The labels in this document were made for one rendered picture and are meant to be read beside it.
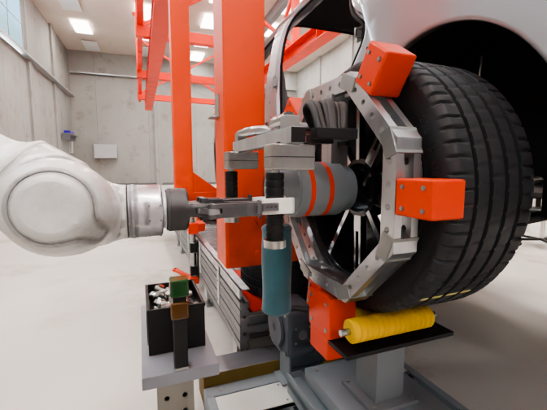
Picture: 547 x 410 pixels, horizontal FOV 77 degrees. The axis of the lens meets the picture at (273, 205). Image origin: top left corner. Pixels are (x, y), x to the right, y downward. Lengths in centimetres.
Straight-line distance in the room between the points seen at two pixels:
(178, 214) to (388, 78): 49
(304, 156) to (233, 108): 68
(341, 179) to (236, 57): 68
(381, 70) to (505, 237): 42
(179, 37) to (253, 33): 203
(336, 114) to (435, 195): 24
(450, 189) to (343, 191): 29
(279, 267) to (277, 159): 42
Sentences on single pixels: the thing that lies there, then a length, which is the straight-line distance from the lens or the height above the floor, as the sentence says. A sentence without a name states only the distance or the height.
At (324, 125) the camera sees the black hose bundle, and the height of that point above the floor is 98.
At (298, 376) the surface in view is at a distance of 140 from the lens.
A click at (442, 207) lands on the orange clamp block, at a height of 84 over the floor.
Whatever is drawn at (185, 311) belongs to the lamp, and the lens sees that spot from 81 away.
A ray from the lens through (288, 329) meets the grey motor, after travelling 127.
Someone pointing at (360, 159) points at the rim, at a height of 93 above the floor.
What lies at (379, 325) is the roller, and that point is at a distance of 91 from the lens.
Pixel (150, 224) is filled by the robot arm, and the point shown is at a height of 81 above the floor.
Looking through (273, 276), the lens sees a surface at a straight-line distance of 98.
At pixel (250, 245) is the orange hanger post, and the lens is 133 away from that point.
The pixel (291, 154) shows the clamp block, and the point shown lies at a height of 93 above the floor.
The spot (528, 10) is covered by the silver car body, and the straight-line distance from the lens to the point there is 103.
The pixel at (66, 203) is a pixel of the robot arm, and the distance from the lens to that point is 39.
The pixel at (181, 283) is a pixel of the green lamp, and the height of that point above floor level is 65.
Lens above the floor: 90
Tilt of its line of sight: 6 degrees down
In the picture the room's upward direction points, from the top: straight up
